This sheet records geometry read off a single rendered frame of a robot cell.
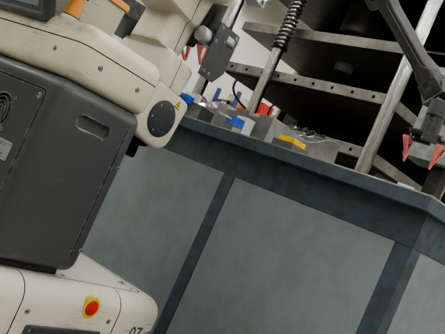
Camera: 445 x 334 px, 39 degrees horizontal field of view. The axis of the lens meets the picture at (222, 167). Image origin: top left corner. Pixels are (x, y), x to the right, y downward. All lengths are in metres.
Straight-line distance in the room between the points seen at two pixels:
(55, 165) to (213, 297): 0.75
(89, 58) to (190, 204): 0.85
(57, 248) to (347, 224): 0.74
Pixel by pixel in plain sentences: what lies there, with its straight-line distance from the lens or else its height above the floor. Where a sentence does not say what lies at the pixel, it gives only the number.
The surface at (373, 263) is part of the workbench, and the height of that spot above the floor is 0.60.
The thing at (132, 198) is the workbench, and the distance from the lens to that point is 2.28.
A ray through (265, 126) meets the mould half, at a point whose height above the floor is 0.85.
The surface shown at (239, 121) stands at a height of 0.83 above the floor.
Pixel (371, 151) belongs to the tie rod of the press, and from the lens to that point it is 2.66.
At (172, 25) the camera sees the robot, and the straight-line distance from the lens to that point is 1.77.
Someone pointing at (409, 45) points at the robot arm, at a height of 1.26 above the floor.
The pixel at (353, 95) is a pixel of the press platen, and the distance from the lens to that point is 2.89.
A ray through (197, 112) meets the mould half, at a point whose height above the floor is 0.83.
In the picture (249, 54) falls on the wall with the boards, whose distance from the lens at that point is 10.70.
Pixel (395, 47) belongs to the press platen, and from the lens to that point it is 2.94.
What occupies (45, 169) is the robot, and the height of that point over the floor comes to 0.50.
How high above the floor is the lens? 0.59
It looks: 3 degrees up
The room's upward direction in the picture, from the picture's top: 24 degrees clockwise
